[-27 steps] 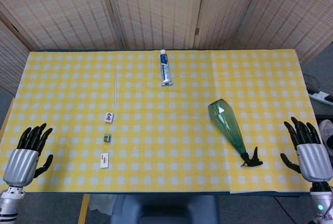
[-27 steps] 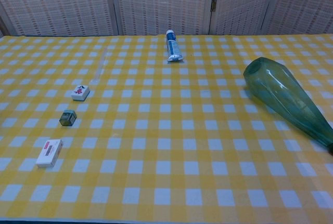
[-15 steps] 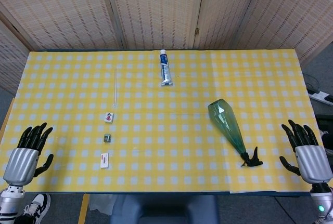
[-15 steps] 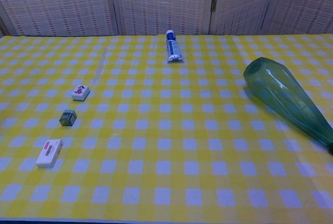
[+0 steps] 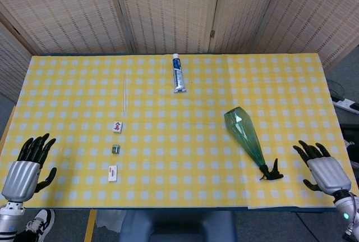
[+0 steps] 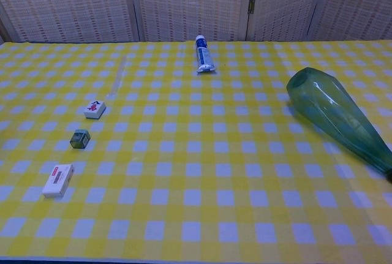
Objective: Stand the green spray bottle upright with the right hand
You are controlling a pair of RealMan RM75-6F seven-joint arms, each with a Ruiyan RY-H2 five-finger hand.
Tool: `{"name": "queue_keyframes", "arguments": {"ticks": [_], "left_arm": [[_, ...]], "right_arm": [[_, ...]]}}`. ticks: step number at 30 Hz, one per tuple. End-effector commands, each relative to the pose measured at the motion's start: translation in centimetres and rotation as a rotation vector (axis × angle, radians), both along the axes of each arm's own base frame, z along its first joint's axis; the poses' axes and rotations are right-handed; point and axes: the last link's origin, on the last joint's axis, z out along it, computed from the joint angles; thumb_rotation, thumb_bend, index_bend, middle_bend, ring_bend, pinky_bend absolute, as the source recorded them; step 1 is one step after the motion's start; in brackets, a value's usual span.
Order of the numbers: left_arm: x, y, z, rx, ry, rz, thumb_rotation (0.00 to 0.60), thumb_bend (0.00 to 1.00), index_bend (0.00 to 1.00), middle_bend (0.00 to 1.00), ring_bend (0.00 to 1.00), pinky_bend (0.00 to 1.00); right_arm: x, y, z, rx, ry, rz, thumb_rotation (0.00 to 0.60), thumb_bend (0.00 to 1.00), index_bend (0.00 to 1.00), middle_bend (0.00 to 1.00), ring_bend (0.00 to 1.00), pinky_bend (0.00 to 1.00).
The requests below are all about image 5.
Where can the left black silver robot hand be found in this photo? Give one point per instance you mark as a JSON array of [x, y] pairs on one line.
[[21, 177]]

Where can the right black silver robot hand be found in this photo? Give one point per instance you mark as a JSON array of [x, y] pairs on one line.
[[328, 173]]

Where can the green spray bottle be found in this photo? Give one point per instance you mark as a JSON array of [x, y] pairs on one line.
[[244, 132]]

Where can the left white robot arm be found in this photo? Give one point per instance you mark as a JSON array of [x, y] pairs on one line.
[[8, 219]]

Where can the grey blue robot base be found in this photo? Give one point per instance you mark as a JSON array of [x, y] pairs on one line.
[[179, 225]]

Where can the black equipment case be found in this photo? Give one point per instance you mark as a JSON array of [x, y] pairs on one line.
[[350, 131]]

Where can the black white sneaker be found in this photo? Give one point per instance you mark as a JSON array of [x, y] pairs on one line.
[[42, 221]]

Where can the white power strip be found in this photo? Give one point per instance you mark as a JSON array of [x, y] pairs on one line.
[[346, 104]]

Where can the yellow table leg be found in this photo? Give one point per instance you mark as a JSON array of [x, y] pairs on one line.
[[90, 225]]

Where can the small white box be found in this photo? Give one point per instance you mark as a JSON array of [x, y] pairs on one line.
[[112, 173]]

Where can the white plastic bag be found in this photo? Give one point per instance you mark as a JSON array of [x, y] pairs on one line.
[[109, 221]]

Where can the small green cube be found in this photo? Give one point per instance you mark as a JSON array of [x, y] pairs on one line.
[[115, 149]]

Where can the white mahjong tile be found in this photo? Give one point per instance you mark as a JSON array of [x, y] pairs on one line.
[[117, 127]]

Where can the clear glass rod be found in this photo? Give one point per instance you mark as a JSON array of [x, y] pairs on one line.
[[124, 96]]

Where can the yellow checked tablecloth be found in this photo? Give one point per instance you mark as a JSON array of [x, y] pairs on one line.
[[179, 141]]

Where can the woven folding screen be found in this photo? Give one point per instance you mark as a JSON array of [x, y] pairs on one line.
[[70, 9]]

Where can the blue white toothpaste tube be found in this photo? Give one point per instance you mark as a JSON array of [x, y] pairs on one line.
[[178, 76]]

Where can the brass screen hinge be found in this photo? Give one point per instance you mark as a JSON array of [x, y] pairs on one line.
[[212, 34]]

